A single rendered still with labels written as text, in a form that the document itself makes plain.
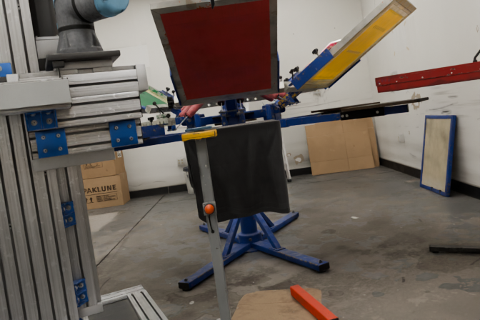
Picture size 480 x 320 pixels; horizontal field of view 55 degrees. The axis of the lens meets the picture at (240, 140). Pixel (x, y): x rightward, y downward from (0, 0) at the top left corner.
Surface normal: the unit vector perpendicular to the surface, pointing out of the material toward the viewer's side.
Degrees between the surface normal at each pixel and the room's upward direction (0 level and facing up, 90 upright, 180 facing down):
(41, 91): 90
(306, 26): 90
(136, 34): 90
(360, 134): 78
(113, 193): 90
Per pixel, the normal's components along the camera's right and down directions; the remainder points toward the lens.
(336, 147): -0.03, -0.15
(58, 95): 0.41, -0.01
